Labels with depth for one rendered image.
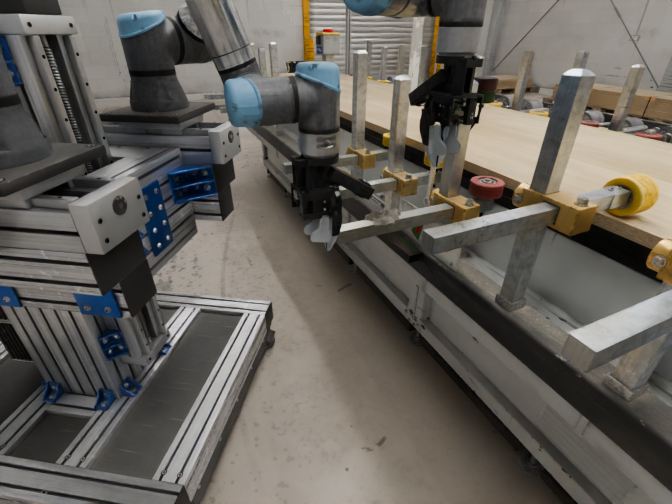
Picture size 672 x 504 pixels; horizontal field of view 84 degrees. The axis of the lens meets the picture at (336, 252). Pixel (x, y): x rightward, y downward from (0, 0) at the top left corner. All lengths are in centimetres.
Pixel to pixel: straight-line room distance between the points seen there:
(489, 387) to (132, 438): 114
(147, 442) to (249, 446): 34
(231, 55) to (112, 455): 108
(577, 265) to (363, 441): 89
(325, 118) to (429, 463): 115
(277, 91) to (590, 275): 79
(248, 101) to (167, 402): 102
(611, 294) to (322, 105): 74
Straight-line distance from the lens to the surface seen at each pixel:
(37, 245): 81
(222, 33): 75
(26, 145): 80
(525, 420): 142
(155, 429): 133
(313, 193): 70
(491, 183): 100
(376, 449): 144
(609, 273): 101
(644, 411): 82
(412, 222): 88
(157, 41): 117
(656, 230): 93
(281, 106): 65
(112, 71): 876
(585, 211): 75
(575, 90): 74
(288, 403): 154
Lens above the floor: 123
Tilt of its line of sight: 31 degrees down
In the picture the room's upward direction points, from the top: straight up
